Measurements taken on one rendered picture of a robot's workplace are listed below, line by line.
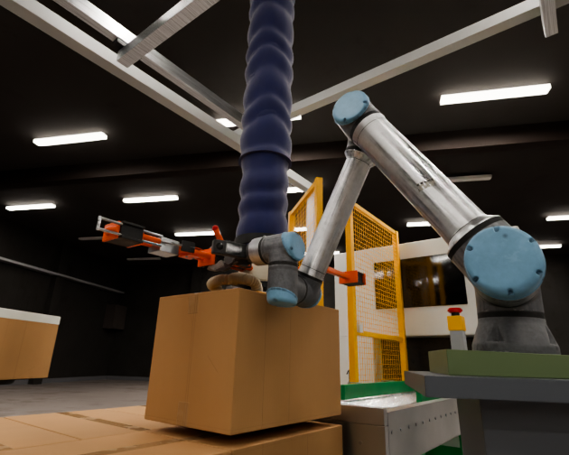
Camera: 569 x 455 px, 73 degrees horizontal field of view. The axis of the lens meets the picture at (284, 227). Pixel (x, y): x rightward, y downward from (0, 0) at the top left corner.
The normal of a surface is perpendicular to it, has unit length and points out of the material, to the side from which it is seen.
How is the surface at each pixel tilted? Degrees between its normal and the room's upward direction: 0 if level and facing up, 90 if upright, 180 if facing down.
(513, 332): 70
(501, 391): 90
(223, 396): 90
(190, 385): 90
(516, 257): 94
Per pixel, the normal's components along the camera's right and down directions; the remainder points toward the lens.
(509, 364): -0.21, -0.33
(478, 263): -0.45, -0.24
